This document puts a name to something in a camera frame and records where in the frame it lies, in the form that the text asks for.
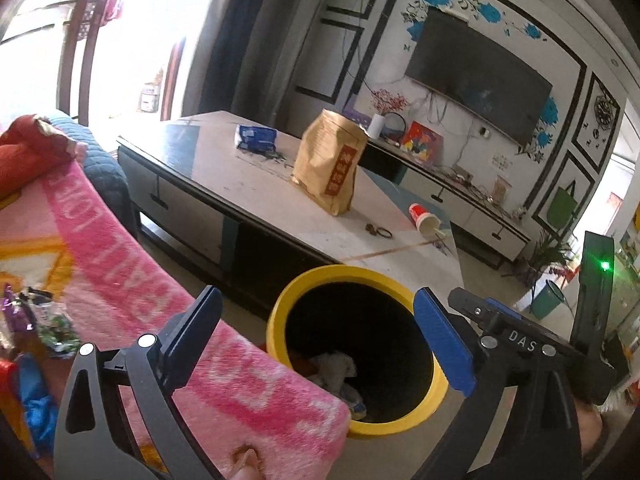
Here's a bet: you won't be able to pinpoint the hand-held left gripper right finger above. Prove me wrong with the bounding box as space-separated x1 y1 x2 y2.
414 287 584 480

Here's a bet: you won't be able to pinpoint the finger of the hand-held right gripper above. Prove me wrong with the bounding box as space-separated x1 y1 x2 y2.
446 286 508 333

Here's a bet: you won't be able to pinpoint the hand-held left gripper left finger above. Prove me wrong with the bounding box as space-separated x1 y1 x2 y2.
52 285 224 480

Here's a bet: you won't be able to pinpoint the yellow trash bin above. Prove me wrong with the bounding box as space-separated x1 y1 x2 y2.
266 266 449 440

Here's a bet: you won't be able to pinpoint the purple wrapper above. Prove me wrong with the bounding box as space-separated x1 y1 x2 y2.
0 282 26 351

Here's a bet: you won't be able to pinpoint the person's right hand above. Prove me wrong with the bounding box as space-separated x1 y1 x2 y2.
575 400 617 466

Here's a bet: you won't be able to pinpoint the person's left hand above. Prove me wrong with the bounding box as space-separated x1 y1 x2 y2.
232 447 261 480

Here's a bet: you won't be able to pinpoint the teal bucket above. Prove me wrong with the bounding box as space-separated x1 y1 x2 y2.
530 280 566 320

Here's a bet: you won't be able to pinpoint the green potted plant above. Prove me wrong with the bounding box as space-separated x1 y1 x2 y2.
525 232 576 286

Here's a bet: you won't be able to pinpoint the printed pink blanket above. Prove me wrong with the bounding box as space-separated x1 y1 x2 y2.
0 160 351 480

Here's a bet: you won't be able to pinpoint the white television cabinet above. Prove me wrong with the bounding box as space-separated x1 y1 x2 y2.
350 132 532 271

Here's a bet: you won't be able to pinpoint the red paper cup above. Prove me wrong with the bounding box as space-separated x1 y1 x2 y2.
408 203 442 237

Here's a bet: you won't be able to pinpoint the green printed wrapper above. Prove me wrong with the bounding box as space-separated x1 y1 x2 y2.
37 310 81 358

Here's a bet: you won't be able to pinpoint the white coffee table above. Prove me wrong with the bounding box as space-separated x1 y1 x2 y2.
116 110 466 321

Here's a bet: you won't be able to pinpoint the red picture box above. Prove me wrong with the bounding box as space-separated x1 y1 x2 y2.
401 121 444 162

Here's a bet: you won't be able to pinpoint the blue plastic bag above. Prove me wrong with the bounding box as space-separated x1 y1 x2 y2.
17 352 61 453

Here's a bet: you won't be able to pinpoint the dark blue sofa cover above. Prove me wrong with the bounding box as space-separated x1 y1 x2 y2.
37 112 141 241

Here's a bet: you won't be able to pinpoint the blue packet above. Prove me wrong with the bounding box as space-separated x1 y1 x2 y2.
235 124 279 152

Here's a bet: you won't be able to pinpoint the brown paper bag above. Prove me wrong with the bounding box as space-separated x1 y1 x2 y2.
291 108 367 217

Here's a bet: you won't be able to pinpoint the white vase red flowers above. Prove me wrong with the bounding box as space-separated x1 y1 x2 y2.
371 89 408 138

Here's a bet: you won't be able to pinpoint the white paint bucket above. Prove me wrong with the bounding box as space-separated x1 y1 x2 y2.
140 82 161 113

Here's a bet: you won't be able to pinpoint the red quilt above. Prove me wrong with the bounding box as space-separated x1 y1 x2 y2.
0 114 91 201

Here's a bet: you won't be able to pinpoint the dark blue curtain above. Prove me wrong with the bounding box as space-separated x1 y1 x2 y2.
182 0 266 121

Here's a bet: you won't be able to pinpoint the grey standing air conditioner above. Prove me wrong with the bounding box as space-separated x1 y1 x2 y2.
257 0 335 111

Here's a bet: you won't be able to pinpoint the green bag wall picture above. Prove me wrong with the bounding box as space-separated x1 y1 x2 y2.
547 182 578 228

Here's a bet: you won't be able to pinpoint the black handled basket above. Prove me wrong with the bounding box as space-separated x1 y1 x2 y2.
382 112 408 144

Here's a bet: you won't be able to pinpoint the black wall clock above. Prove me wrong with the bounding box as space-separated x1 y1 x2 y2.
592 92 615 128

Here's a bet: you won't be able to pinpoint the wall television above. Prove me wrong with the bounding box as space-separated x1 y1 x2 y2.
404 6 553 147

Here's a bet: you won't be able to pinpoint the brown window frame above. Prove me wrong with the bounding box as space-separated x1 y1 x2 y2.
0 0 131 126

